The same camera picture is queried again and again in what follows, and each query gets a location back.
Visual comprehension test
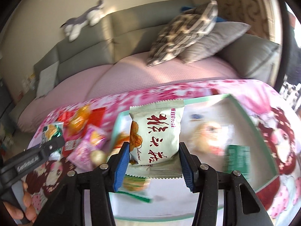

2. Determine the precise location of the clear cracker packet green trim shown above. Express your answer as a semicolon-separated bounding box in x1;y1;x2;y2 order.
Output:
117;175;153;203

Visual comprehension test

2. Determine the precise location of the steamed cake clear packet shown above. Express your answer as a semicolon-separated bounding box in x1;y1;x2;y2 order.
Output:
188;120;235;156

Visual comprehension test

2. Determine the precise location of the white peach crisp packet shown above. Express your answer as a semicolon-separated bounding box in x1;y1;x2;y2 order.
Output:
126;99;185;179

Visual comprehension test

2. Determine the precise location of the green snack packet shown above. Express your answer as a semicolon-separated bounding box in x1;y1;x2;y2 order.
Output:
223;144;251;181

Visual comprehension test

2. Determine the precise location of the red patterned packet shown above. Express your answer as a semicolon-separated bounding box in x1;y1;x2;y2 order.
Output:
85;107;106;131

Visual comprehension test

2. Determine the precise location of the orange bread packet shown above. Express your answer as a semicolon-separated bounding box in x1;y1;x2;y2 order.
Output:
67;105;91;136

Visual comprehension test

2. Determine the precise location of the red triangular snack packet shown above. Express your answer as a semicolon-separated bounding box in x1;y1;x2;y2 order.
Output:
57;110;75;127

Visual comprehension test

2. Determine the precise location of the person's left hand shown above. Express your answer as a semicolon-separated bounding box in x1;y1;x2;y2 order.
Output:
2;180;38;224

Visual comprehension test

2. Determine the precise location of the yellow jelly cup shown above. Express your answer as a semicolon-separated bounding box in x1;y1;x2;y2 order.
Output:
90;150;107;168

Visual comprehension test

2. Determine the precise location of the purple yellow snack packet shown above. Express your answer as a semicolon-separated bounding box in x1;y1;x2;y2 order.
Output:
83;124;107;150

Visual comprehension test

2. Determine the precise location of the mint green cardboard tray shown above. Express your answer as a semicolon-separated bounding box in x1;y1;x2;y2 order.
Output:
110;94;279;222

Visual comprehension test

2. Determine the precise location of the pink swiss roll packet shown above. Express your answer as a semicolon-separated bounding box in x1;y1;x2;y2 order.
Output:
67;141;97;171

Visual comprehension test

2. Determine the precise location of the green white small packet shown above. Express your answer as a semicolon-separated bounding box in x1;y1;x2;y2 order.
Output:
39;121;64;161

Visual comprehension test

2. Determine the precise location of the pink sofa seat cover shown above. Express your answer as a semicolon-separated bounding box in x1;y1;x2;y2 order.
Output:
10;53;239;133

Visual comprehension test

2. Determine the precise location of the light grey small cushion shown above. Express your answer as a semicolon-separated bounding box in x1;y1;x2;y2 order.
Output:
36;61;59;98

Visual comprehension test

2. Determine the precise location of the pink cartoon printed blanket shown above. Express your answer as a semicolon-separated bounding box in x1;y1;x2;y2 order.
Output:
10;79;301;226

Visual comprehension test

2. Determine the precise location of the black cream patterned pillow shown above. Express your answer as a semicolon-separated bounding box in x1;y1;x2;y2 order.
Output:
147;0;218;66

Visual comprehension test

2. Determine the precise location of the grey sofa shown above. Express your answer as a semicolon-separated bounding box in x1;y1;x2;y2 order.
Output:
9;0;283;123

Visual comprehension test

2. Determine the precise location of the grey white plush toy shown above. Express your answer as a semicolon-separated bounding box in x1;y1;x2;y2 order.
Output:
60;0;105;42

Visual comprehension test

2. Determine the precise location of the patterned beige curtain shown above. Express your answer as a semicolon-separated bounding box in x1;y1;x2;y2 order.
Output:
216;0;283;44

